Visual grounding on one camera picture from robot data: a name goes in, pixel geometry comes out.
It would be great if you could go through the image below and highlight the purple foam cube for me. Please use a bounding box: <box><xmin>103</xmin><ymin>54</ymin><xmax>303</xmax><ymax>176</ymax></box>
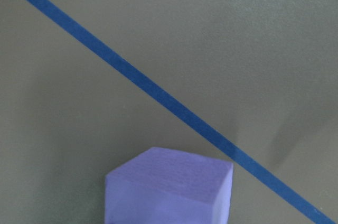
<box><xmin>104</xmin><ymin>147</ymin><xmax>233</xmax><ymax>223</ymax></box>

